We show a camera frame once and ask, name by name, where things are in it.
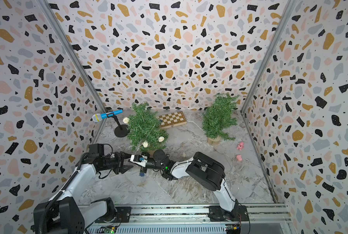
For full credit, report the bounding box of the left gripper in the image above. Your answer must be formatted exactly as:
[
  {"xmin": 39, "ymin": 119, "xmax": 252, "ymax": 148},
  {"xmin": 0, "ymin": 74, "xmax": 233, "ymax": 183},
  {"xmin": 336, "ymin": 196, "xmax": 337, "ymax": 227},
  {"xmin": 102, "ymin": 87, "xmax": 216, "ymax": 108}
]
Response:
[{"xmin": 100, "ymin": 151, "xmax": 135, "ymax": 175}]

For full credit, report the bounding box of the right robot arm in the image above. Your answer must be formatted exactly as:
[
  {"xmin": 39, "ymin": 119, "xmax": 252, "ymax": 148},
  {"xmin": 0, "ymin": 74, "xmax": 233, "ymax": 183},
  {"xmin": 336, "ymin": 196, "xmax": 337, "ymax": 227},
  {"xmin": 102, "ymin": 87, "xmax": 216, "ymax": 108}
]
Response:
[{"xmin": 138, "ymin": 150, "xmax": 249, "ymax": 222}]

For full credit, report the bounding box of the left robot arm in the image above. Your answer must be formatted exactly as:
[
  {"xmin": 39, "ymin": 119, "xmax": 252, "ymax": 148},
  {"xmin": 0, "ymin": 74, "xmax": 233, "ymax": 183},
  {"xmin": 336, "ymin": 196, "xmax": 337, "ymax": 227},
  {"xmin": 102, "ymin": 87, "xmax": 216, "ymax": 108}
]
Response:
[{"xmin": 31, "ymin": 144, "xmax": 131, "ymax": 234}]

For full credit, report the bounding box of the left green christmas tree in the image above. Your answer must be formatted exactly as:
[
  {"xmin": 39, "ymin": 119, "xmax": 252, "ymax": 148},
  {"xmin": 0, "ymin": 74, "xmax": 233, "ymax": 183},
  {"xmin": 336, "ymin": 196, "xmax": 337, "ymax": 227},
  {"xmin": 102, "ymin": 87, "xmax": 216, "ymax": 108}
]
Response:
[{"xmin": 123, "ymin": 102, "xmax": 169, "ymax": 152}]

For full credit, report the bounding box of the green christmas tree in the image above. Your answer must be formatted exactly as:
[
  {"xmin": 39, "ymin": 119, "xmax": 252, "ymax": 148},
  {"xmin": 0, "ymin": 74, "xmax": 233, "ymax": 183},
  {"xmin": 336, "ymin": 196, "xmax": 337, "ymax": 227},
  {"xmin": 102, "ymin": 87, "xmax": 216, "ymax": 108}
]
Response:
[
  {"xmin": 202, "ymin": 93, "xmax": 239, "ymax": 141},
  {"xmin": 123, "ymin": 102, "xmax": 169, "ymax": 152}
]

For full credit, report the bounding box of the right green christmas tree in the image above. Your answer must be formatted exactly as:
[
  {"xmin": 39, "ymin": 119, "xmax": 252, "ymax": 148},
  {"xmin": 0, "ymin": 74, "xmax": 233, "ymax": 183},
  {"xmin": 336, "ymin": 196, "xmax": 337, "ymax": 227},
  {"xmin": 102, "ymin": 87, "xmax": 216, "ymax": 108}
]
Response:
[{"xmin": 202, "ymin": 93, "xmax": 239, "ymax": 141}]

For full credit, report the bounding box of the wooden chessboard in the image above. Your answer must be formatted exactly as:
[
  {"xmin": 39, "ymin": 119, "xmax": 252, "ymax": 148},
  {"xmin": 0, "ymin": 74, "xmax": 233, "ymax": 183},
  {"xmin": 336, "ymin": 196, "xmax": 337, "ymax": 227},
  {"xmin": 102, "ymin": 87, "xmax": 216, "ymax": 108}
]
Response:
[{"xmin": 156, "ymin": 111, "xmax": 187, "ymax": 129}]

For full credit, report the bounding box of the blue toy microphone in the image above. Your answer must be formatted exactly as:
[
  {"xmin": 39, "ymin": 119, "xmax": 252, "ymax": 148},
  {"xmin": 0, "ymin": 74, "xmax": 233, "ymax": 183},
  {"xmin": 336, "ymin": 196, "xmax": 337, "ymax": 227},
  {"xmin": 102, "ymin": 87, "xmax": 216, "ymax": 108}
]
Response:
[{"xmin": 92, "ymin": 110, "xmax": 123, "ymax": 122}]

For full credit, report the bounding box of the pink pig toy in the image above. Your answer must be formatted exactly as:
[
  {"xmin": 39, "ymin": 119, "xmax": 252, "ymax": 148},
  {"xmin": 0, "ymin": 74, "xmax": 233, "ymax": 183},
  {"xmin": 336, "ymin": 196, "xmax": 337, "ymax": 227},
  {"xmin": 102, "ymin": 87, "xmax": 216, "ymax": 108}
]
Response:
[{"xmin": 237, "ymin": 142, "xmax": 244, "ymax": 151}]

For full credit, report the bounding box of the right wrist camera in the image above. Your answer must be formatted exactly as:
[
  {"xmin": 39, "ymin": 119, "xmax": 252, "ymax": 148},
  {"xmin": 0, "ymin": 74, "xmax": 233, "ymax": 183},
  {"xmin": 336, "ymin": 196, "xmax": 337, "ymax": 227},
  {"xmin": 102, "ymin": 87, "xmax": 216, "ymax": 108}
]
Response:
[{"xmin": 130, "ymin": 155, "xmax": 148, "ymax": 168}]

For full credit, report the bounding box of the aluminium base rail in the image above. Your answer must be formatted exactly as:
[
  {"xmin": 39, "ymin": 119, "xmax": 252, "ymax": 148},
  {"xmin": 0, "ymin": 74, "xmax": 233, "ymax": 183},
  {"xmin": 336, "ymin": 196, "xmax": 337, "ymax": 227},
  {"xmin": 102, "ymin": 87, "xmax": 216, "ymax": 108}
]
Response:
[{"xmin": 86, "ymin": 203, "xmax": 295, "ymax": 234}]

